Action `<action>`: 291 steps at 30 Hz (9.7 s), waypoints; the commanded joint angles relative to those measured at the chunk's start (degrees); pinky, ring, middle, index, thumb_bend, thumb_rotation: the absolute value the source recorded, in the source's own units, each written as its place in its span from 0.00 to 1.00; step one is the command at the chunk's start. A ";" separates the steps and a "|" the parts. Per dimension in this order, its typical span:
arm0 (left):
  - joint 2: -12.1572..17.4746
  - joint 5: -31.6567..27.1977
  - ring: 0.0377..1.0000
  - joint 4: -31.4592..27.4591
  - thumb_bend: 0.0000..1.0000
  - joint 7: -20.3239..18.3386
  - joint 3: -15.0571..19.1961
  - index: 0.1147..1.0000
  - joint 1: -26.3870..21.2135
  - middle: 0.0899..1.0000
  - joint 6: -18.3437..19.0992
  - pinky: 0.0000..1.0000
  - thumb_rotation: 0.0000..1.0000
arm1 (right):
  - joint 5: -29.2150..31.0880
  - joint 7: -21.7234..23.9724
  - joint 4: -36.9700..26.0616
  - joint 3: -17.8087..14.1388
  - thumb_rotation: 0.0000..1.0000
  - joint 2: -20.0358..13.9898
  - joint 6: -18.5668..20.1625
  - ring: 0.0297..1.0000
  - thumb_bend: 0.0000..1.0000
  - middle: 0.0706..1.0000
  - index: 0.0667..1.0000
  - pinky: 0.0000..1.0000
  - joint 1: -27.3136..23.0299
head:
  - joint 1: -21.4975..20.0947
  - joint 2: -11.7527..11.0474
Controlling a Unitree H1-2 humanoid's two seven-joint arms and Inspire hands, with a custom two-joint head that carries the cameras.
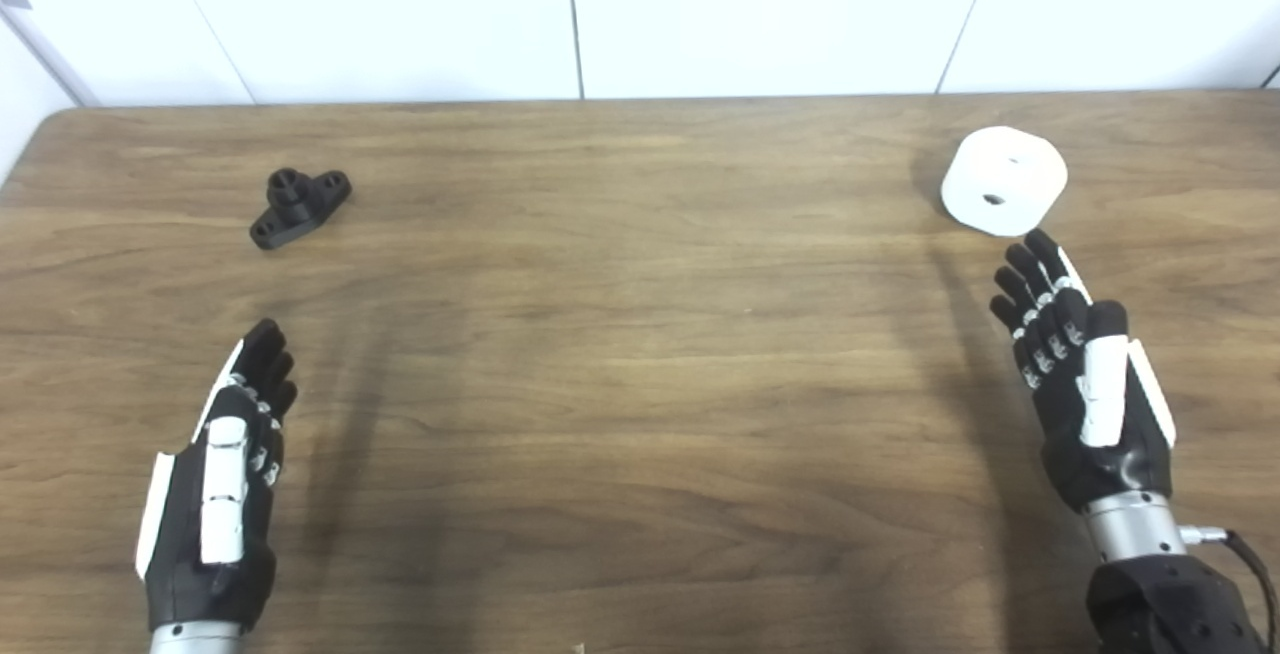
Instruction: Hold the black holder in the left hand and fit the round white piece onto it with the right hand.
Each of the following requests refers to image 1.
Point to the round white piece with holes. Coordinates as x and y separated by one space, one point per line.
1010 174

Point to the white and black right hand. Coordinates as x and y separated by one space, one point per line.
1105 394

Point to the white and black left hand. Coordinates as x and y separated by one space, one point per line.
225 494

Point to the black flanged holder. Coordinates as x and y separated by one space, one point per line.
298 206

